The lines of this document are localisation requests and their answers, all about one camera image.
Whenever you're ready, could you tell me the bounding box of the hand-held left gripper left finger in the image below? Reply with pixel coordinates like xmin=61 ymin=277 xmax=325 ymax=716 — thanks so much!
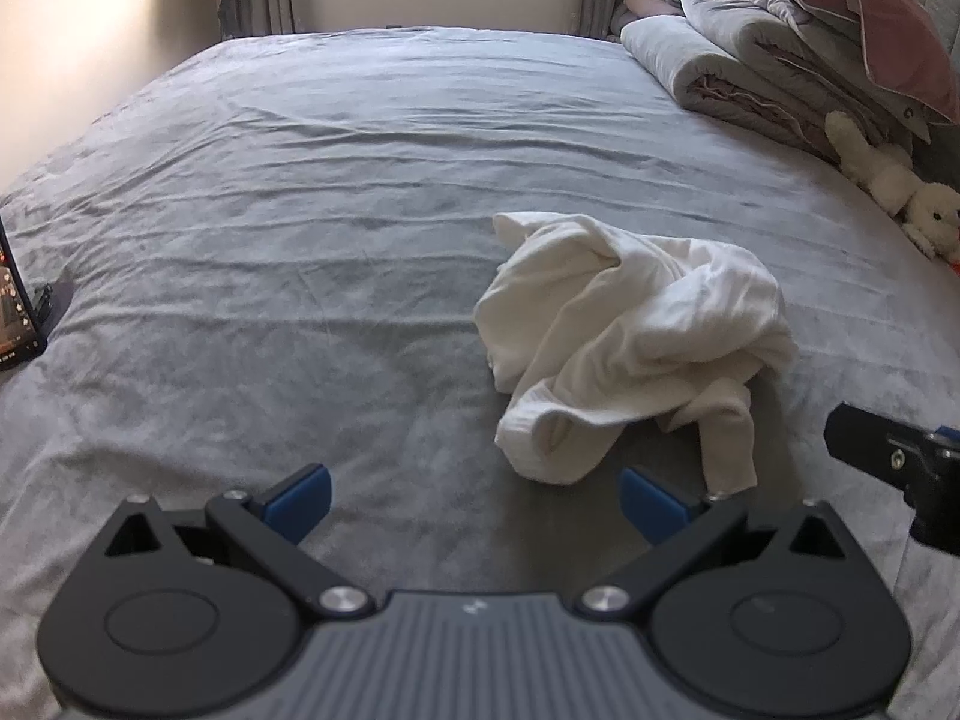
xmin=103 ymin=463 xmax=378 ymax=620

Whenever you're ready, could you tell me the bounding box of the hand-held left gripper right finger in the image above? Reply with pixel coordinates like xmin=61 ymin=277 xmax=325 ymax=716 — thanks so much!
xmin=574 ymin=465 xmax=852 ymax=620

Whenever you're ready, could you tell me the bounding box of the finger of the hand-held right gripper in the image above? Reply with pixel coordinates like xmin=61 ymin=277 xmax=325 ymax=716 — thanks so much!
xmin=823 ymin=403 xmax=960 ymax=541

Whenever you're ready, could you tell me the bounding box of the white long-sleeved shirt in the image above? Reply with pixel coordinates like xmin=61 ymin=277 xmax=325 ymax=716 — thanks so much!
xmin=472 ymin=211 xmax=800 ymax=492

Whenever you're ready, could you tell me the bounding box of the white plush toy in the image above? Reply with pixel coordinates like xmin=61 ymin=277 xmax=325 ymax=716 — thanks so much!
xmin=825 ymin=111 xmax=960 ymax=262

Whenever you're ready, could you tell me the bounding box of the black smartphone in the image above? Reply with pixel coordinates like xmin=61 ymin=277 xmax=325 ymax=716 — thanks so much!
xmin=0 ymin=217 xmax=48 ymax=372

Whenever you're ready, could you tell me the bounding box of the large folded grey quilt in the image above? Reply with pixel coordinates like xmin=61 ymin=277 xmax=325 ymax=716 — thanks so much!
xmin=679 ymin=0 xmax=935 ymax=158

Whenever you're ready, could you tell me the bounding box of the pink pillow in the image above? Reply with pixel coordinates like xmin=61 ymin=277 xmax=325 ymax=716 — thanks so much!
xmin=705 ymin=0 xmax=955 ymax=125

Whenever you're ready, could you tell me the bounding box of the rolled grey quilt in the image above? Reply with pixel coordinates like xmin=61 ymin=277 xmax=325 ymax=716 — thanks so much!
xmin=621 ymin=15 xmax=852 ymax=164

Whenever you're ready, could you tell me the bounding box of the pink bundled cloth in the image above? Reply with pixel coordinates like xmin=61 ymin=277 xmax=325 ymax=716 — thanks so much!
xmin=616 ymin=0 xmax=687 ymax=36

